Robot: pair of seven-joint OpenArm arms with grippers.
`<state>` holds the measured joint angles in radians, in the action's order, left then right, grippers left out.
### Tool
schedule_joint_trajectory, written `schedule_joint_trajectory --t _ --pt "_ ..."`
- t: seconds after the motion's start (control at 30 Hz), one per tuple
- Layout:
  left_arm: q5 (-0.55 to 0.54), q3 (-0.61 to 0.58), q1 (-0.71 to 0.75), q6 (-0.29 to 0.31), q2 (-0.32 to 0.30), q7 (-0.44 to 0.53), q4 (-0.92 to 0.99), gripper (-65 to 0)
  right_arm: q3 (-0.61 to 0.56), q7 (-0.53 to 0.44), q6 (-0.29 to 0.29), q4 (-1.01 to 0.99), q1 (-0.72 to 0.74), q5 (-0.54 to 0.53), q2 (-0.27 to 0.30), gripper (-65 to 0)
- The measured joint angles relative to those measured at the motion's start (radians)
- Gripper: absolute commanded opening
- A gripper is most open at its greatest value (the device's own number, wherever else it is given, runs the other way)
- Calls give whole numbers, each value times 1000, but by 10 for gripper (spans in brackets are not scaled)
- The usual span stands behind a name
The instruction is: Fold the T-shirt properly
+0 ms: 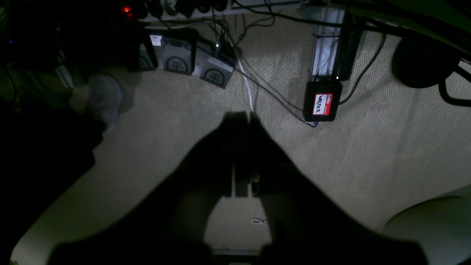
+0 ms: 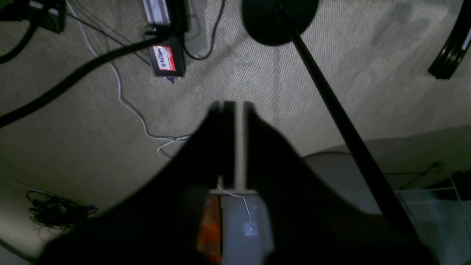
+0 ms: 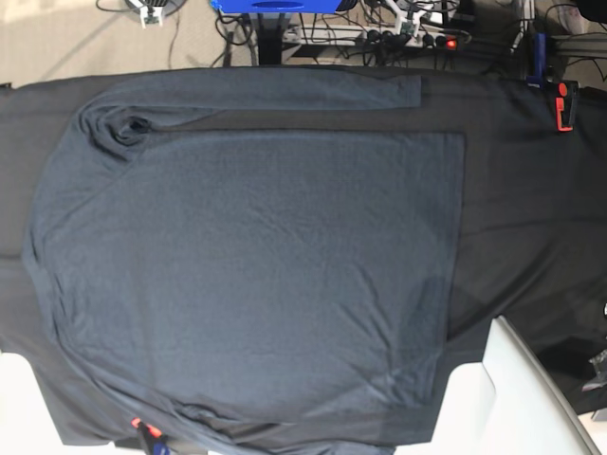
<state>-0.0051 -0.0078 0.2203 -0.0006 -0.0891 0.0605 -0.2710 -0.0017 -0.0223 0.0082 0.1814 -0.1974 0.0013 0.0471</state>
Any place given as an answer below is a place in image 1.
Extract purple cable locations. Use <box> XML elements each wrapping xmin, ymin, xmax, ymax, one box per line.
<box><xmin>221</xmin><ymin>37</ymin><xmax>319</xmax><ymax>128</ymax></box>

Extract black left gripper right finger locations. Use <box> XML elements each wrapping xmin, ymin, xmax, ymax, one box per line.
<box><xmin>245</xmin><ymin>113</ymin><xmax>427</xmax><ymax>265</ymax></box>

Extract aluminium frame post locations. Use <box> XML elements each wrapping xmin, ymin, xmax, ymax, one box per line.
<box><xmin>300</xmin><ymin>6</ymin><xmax>366</xmax><ymax>82</ymax></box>

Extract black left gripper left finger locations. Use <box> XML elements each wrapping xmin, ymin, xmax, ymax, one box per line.
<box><xmin>48</xmin><ymin>113</ymin><xmax>234</xmax><ymax>265</ymax></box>

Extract grey power adapter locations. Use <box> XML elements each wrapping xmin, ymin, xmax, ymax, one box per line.
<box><xmin>149</xmin><ymin>29</ymin><xmax>198</xmax><ymax>75</ymax></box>
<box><xmin>199</xmin><ymin>56</ymin><xmax>234</xmax><ymax>89</ymax></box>

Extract white power strip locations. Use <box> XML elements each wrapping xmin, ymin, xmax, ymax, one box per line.
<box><xmin>137</xmin><ymin>0</ymin><xmax>309</xmax><ymax>22</ymax></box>

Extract grey power adapter right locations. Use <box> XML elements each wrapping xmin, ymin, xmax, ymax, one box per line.
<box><xmin>199</xmin><ymin>56</ymin><xmax>234</xmax><ymax>89</ymax></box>

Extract black box red label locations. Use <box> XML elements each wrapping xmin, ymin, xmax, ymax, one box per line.
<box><xmin>302</xmin><ymin>80</ymin><xmax>343</xmax><ymax>122</ymax></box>

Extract white cable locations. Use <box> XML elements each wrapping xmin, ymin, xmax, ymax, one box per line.
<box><xmin>221</xmin><ymin>26</ymin><xmax>255</xmax><ymax>113</ymax></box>

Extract grey power adapter left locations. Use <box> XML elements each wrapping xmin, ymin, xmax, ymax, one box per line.
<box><xmin>149</xmin><ymin>29</ymin><xmax>198</xmax><ymax>75</ymax></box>

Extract black round chair base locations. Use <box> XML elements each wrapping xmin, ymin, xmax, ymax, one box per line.
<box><xmin>391</xmin><ymin>37</ymin><xmax>471</xmax><ymax>107</ymax></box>

